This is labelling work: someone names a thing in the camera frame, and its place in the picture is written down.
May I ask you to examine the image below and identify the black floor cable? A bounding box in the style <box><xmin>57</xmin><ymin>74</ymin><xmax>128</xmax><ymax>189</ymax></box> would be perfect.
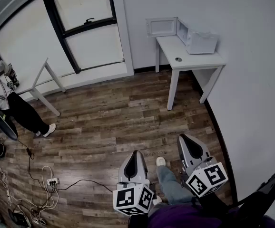
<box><xmin>16</xmin><ymin>139</ymin><xmax>116</xmax><ymax>193</ymax></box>

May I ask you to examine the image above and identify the black oval board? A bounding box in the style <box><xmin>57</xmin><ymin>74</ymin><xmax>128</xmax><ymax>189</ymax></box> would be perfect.
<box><xmin>0</xmin><ymin>110</ymin><xmax>19</xmax><ymax>142</ymax></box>

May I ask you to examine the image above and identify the black backpack strap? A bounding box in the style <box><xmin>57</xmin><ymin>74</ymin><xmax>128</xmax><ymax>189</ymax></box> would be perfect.
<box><xmin>237</xmin><ymin>170</ymin><xmax>275</xmax><ymax>228</ymax></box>

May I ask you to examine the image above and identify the person's purple top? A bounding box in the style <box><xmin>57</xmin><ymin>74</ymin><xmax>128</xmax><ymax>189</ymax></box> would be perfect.
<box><xmin>147</xmin><ymin>203</ymin><xmax>275</xmax><ymax>228</ymax></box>

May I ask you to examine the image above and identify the black baseboard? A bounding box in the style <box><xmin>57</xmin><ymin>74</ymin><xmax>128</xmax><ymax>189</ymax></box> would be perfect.
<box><xmin>133</xmin><ymin>64</ymin><xmax>238</xmax><ymax>205</ymax></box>

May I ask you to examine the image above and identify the white table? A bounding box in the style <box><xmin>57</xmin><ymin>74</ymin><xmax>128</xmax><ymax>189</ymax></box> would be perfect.
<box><xmin>15</xmin><ymin>57</ymin><xmax>67</xmax><ymax>117</ymax></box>
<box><xmin>155</xmin><ymin>36</ymin><xmax>227</xmax><ymax>111</ymax></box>

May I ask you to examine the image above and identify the person's right forearm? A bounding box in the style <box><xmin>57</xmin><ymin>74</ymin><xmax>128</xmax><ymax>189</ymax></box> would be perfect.
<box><xmin>196</xmin><ymin>191</ymin><xmax>235</xmax><ymax>210</ymax></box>

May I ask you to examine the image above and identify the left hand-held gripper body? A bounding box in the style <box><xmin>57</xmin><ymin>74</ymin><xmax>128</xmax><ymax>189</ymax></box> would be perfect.
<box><xmin>113</xmin><ymin>179</ymin><xmax>155</xmax><ymax>217</ymax></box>

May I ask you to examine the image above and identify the white microwave oven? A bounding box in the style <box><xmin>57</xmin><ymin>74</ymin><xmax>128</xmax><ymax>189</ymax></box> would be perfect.
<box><xmin>146</xmin><ymin>17</ymin><xmax>219</xmax><ymax>55</ymax></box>

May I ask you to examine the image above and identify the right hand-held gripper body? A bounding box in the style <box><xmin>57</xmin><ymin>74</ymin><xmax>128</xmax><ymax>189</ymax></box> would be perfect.
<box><xmin>182</xmin><ymin>157</ymin><xmax>229</xmax><ymax>198</ymax></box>

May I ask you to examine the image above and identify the black window frame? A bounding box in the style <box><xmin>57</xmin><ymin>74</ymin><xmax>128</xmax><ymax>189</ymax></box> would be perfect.
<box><xmin>41</xmin><ymin>0</ymin><xmax>125</xmax><ymax>75</ymax></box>

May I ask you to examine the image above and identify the black device box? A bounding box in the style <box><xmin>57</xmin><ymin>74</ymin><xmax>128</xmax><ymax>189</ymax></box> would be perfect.
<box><xmin>9</xmin><ymin>209</ymin><xmax>30</xmax><ymax>228</ymax></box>

